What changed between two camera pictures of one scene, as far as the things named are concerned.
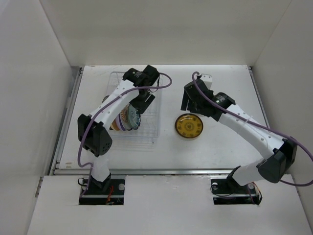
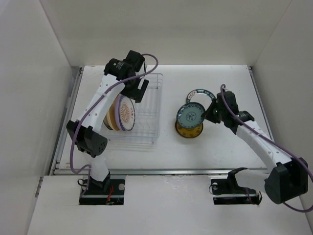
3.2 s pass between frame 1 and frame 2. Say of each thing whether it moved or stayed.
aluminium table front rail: stayed
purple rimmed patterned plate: stayed
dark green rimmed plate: moved
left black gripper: moved
